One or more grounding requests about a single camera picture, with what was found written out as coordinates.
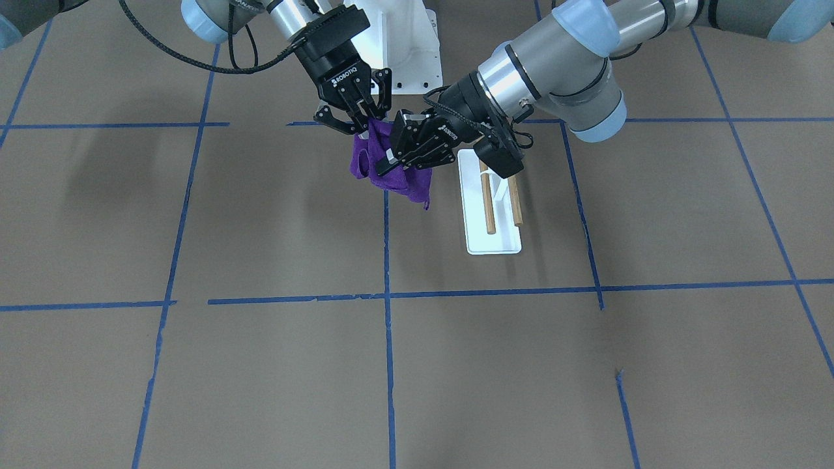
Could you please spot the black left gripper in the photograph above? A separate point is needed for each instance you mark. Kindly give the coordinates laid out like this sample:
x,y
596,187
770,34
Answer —
x,y
460,112

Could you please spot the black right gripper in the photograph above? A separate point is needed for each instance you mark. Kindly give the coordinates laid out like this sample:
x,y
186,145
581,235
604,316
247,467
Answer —
x,y
333,70

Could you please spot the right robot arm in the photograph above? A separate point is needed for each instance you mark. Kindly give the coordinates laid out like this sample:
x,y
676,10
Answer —
x,y
215,22

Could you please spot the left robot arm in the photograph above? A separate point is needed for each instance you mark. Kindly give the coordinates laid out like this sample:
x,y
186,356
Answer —
x,y
563,65

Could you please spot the wooden rack rod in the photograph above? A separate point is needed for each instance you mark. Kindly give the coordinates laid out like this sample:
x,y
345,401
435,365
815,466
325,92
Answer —
x,y
515,202
487,198

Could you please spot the white towel rack base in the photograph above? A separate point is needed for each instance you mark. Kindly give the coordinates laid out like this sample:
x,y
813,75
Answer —
x,y
507,240

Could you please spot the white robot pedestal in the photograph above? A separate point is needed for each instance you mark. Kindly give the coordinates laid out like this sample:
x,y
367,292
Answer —
x,y
402,37

